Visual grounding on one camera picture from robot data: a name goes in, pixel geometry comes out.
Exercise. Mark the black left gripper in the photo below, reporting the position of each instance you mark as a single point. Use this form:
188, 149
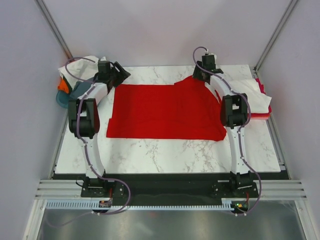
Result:
122, 75

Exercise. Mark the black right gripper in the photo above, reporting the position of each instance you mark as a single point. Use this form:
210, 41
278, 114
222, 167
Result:
196, 72

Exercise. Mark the red t shirt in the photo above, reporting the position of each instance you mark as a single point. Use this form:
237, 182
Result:
260, 116
185, 110

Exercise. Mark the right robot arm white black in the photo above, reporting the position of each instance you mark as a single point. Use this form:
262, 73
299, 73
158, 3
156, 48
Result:
234, 114

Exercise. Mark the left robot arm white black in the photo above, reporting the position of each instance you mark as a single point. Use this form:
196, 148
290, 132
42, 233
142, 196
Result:
83, 114

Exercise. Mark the crumpled white t shirt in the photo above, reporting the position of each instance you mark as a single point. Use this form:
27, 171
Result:
83, 69

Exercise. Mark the grey blue t shirt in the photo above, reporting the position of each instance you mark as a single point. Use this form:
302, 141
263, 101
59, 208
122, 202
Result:
79, 89

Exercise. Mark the orange t shirt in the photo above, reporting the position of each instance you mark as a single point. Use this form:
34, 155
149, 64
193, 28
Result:
63, 86

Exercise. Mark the teal plastic basket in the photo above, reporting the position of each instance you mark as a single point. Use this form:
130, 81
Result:
61, 101

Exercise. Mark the folded pink t shirt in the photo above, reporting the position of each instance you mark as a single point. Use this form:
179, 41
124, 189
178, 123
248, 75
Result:
261, 86

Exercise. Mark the folded white t shirt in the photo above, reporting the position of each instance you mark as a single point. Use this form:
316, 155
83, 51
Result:
246, 86

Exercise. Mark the folded red t shirt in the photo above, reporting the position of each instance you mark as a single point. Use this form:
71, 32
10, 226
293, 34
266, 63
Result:
260, 116

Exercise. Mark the left aluminium frame post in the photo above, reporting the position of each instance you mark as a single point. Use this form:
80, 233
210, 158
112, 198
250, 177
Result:
54, 27

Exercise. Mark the aluminium frame post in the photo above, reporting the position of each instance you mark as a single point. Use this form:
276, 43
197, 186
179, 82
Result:
54, 27
276, 33

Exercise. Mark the right aluminium frame post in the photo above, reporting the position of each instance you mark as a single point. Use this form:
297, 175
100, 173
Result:
276, 33

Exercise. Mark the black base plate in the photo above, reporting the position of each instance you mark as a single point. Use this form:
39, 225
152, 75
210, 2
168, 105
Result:
170, 189

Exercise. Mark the white slotted cable duct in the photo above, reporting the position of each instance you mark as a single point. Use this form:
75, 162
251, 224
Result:
99, 205

